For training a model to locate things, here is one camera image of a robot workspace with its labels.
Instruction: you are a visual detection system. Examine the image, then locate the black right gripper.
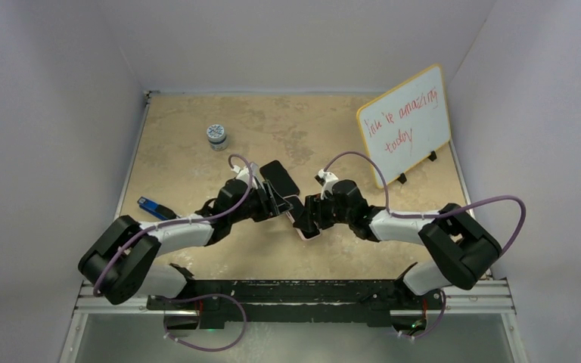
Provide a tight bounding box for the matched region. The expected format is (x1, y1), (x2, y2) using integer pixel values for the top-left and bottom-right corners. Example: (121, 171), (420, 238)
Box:
(295, 191), (353, 233)

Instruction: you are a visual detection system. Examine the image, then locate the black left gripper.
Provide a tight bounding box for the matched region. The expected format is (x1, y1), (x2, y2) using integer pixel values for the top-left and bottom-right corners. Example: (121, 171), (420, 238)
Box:
(228, 181), (291, 225)

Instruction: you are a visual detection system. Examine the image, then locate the phone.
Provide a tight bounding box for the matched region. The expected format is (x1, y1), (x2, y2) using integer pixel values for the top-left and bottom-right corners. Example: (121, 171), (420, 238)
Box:
(259, 160), (300, 197)

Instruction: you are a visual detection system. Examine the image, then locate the pink phone case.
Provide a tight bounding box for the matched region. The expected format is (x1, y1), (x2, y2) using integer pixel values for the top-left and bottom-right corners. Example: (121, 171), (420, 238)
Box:
(285, 196), (322, 240)

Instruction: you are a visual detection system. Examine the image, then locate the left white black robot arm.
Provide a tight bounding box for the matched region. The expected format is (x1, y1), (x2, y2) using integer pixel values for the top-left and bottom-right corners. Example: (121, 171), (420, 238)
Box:
(77, 178), (293, 305)

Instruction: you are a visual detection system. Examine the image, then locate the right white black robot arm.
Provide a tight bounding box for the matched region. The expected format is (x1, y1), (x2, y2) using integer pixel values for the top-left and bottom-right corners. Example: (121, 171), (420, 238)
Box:
(294, 179), (503, 308)

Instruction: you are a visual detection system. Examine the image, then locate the white blue lidded jar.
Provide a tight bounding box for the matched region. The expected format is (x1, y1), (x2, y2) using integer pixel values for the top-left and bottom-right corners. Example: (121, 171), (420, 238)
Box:
(206, 124), (228, 151)

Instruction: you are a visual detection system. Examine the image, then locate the black whiteboard stand foot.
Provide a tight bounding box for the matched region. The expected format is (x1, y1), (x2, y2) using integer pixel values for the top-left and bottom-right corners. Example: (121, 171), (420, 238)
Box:
(397, 173), (407, 185)

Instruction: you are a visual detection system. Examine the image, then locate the blue black stapler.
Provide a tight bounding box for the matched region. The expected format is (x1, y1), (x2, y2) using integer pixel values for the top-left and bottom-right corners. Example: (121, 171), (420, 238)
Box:
(137, 197), (179, 221)

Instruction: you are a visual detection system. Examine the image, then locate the yellow framed whiteboard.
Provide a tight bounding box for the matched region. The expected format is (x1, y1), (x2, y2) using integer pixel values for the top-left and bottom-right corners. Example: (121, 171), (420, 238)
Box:
(356, 64), (451, 188)

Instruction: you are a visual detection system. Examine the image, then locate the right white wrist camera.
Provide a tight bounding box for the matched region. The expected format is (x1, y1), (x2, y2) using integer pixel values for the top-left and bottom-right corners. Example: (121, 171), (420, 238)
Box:
(315, 169), (340, 194)

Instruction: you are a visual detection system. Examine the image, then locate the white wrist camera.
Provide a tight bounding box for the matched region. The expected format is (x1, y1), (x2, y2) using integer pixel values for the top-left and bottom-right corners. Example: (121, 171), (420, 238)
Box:
(231, 162), (260, 189)
(315, 169), (340, 194)

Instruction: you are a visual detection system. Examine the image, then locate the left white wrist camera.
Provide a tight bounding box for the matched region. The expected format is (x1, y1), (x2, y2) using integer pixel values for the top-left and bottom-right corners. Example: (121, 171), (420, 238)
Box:
(231, 162), (260, 189)

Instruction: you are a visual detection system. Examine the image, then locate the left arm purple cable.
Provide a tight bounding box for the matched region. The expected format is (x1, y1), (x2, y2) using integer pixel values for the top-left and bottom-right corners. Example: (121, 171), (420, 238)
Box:
(92, 154), (256, 297)

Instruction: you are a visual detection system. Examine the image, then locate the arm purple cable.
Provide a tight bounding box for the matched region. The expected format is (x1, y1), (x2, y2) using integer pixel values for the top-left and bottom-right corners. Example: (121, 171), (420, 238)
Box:
(322, 150), (527, 259)
(92, 154), (256, 297)

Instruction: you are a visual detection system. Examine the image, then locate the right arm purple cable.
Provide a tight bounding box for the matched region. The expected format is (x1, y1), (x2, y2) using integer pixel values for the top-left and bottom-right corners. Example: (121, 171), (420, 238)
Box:
(322, 150), (527, 259)

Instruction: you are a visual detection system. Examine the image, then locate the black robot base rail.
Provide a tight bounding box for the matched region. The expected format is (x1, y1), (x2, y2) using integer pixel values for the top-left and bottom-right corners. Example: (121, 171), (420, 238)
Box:
(147, 279), (443, 330)

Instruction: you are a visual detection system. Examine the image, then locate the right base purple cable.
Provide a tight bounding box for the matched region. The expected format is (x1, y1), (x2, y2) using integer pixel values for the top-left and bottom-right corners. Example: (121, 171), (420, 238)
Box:
(396, 290), (448, 342)

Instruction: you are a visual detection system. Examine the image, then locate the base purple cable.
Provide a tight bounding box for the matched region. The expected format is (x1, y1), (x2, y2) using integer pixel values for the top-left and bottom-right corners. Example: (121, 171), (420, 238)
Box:
(162, 293), (248, 352)
(396, 290), (448, 342)

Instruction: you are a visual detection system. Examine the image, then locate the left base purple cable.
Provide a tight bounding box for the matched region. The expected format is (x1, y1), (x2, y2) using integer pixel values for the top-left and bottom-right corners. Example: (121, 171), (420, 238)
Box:
(162, 293), (248, 352)

